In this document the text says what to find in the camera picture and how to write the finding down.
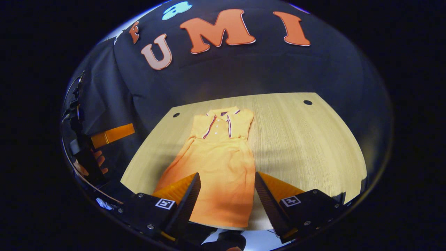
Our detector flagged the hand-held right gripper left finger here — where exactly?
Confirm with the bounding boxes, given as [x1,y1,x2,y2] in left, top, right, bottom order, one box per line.
[118,172,201,241]

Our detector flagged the black backdrop cloth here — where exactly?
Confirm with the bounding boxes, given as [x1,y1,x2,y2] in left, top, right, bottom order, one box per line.
[63,0,392,182]

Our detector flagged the person's dark clothing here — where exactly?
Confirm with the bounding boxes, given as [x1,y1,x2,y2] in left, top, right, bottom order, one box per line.
[181,223,247,251]

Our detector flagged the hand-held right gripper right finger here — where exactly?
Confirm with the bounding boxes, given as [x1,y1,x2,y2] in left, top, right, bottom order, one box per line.
[254,172,345,243]

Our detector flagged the orange T-shirt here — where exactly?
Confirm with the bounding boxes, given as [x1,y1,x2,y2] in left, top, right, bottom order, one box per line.
[153,106,256,229]

